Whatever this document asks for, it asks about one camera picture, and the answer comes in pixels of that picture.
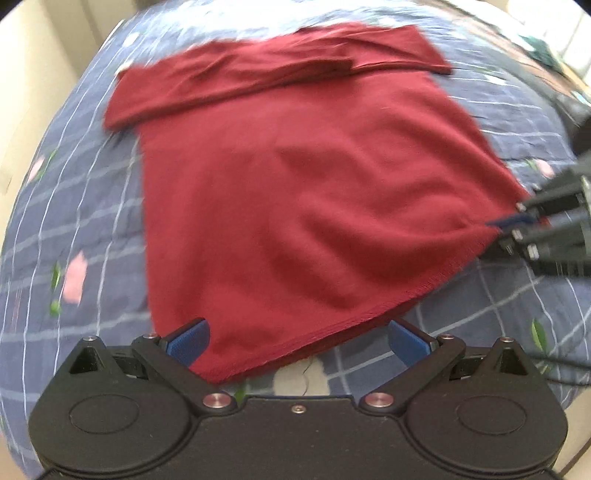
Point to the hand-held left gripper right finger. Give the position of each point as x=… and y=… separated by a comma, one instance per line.
x=406, y=342

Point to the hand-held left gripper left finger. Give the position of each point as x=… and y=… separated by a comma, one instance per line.
x=190, y=342

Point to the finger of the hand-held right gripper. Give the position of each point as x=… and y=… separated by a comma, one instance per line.
x=558, y=196
x=554, y=249

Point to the red long-sleeved sweater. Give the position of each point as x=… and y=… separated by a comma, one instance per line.
x=300, y=198

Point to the leaf-patterned white pillow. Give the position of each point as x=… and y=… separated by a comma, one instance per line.
x=539, y=48

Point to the blue checked floral quilt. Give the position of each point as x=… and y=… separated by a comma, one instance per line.
x=83, y=207

